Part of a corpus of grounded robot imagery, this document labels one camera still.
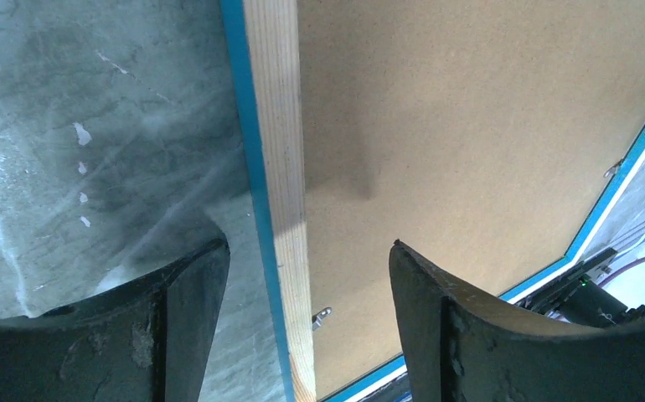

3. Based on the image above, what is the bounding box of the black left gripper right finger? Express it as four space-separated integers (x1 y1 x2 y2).
389 241 645 401

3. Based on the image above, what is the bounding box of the brown cardboard backing board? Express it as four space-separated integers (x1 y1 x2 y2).
298 1 645 397

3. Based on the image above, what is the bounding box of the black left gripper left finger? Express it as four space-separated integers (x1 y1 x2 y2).
0 238 230 401

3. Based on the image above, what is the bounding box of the blue wooden picture frame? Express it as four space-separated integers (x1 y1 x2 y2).
222 1 645 401

